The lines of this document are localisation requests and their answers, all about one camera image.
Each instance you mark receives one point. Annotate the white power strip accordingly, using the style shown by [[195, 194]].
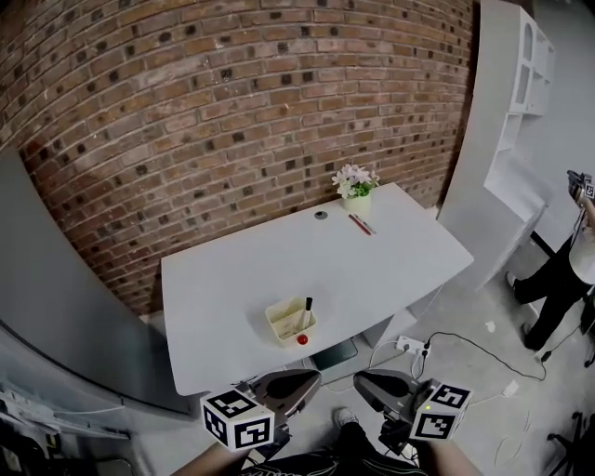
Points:
[[411, 345]]

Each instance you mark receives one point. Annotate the dark box under desk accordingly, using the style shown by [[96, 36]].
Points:
[[334, 355]]

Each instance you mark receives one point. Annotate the red pen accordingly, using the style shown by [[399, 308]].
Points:
[[360, 225]]

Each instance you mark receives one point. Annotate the grey pen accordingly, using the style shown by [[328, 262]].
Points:
[[367, 225]]

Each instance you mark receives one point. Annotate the person's left forearm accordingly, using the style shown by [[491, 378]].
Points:
[[204, 462]]

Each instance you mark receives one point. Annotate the cream plastic pen holder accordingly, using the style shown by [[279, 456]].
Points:
[[284, 321]]

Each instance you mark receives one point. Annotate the grey partition panel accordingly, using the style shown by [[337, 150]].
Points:
[[60, 288]]

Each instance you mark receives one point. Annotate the black capped pen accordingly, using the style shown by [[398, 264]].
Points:
[[307, 309]]

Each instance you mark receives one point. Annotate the person's right forearm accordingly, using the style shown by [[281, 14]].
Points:
[[446, 458]]

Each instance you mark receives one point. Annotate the white shelf cabinet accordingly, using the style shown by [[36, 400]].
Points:
[[497, 139]]

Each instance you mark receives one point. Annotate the white paper scrap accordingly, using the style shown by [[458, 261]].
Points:
[[511, 388]]

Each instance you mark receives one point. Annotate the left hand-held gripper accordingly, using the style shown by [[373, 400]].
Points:
[[241, 420]]

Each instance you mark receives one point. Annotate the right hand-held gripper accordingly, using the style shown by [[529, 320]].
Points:
[[437, 413]]

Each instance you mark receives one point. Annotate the black chair base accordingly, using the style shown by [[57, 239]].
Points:
[[574, 434]]

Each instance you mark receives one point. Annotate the person's grey shoe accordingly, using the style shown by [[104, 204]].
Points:
[[345, 417]]

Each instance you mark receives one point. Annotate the potted white flowers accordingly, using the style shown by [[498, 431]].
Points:
[[357, 190]]

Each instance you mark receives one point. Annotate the small red ball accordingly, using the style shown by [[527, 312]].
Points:
[[302, 339]]

